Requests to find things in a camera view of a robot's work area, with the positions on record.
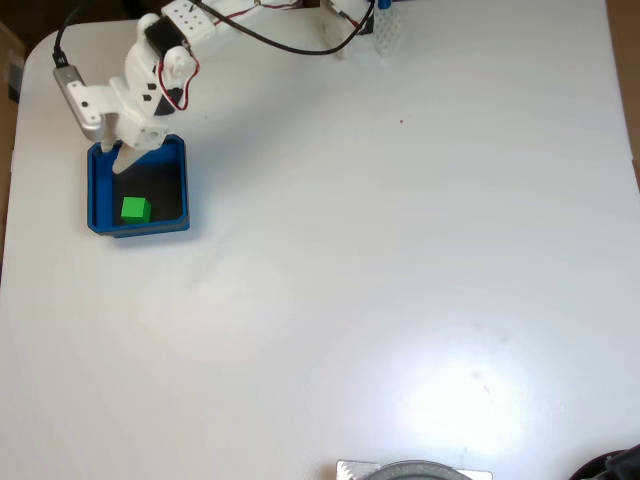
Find green cube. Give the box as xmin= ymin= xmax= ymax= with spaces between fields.
xmin=120 ymin=196 xmax=152 ymax=225

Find blue box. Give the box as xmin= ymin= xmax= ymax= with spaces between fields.
xmin=86 ymin=133 xmax=192 ymax=240

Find grey round disc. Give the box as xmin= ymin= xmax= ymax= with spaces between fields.
xmin=372 ymin=459 xmax=474 ymax=480

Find black object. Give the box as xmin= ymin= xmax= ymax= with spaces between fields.
xmin=569 ymin=443 xmax=640 ymax=480

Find red white wrist wire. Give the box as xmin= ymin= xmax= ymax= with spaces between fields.
xmin=157 ymin=47 xmax=201 ymax=113

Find silver camera box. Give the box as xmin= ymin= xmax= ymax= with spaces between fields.
xmin=52 ymin=64 xmax=121 ymax=143

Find silver metal bracket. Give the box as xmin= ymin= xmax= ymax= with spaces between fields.
xmin=335 ymin=458 xmax=494 ymax=480

